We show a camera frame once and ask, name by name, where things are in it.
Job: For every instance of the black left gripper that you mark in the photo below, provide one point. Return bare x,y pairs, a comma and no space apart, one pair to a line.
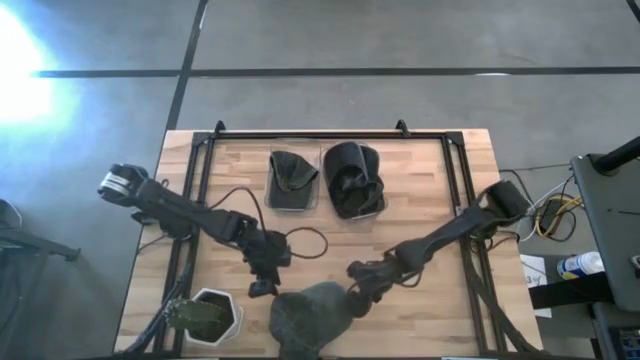
267,252

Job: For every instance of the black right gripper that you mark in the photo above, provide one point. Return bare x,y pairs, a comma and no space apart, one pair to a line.
372,274

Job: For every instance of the dark green cap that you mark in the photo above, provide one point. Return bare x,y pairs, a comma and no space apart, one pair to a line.
310,320

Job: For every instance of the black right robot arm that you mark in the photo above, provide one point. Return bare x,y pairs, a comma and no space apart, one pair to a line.
450,232

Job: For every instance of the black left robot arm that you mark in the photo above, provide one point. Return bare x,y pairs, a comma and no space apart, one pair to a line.
175,207

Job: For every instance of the black brimmed hat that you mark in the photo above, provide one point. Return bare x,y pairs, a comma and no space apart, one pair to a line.
352,182

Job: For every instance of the white hexagonal plant pot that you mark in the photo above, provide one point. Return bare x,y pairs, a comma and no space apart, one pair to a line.
235,320

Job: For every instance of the green cactus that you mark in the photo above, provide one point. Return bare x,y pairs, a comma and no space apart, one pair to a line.
192,316

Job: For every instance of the clear plastic tray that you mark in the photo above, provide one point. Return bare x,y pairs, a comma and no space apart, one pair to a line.
272,205
380,210

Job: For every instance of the dark grey cap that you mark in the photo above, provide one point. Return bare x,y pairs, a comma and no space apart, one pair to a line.
291,182

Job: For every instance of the white paper sheet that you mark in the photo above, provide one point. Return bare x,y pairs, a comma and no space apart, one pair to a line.
535,272

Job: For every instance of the blue and white can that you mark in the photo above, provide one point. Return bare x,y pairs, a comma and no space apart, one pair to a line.
580,265

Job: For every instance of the black stand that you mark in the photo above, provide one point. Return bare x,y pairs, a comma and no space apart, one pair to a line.
30,240

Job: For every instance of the grey cart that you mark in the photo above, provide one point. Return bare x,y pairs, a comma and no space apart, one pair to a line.
612,225

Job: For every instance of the black pole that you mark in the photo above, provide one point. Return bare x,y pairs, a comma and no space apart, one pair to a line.
617,156

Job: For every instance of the black metal table frame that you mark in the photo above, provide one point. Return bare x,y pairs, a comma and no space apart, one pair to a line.
320,135

